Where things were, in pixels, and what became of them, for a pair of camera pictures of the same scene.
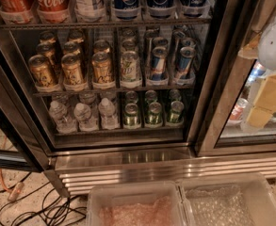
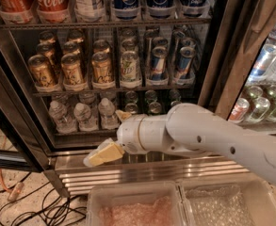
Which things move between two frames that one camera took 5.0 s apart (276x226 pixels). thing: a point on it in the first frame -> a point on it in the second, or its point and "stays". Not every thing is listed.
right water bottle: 108,121 stays
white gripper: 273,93 -> 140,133
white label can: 90,3 stays
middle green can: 154,113 stays
